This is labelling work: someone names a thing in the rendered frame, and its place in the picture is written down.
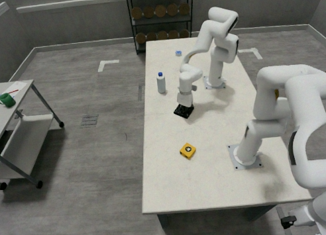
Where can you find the white bottle with blue cap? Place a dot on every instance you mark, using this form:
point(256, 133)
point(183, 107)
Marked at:
point(161, 83)

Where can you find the black knob box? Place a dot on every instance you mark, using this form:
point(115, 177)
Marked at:
point(178, 111)

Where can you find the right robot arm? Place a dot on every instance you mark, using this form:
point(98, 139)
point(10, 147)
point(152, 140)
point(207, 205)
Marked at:
point(224, 51)

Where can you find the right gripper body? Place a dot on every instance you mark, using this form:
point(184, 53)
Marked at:
point(185, 100)

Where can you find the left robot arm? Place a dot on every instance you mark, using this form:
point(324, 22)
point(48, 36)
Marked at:
point(304, 90)

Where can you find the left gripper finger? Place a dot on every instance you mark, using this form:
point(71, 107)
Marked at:
point(285, 222)

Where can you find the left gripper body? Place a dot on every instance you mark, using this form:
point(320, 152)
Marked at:
point(303, 216)

